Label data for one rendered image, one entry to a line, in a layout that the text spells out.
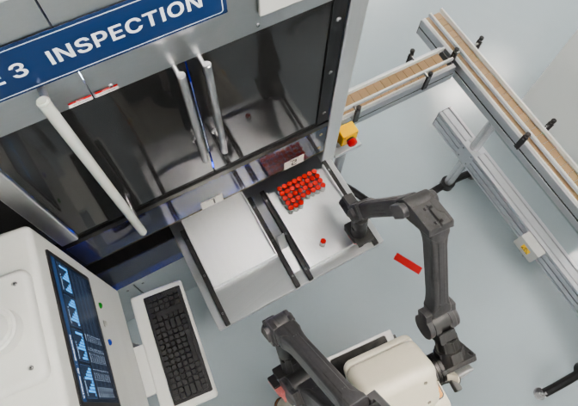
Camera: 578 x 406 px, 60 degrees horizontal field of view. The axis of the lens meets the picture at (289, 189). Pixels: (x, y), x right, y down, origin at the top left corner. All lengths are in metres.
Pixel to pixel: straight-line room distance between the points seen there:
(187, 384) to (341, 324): 1.11
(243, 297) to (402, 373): 0.73
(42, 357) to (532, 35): 3.56
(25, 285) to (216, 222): 0.87
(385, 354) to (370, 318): 1.38
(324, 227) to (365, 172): 1.15
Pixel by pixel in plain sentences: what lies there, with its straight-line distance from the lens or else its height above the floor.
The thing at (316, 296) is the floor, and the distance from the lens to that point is 2.77.
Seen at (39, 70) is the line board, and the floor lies 1.94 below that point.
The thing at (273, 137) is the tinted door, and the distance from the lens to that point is 1.66.
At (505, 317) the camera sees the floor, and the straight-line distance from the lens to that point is 3.00.
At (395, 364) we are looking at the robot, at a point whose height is 1.36.
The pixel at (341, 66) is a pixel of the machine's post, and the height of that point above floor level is 1.51.
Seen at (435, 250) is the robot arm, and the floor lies 1.49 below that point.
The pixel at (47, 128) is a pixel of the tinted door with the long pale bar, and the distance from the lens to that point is 1.21.
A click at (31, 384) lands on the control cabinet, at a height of 1.58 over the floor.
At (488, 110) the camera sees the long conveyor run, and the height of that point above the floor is 0.89.
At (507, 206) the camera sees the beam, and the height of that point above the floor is 0.52.
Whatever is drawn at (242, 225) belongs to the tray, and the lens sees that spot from 1.94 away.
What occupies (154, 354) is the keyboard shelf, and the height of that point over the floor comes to 0.80.
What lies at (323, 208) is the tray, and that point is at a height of 0.88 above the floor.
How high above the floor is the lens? 2.71
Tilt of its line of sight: 66 degrees down
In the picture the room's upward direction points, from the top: 3 degrees clockwise
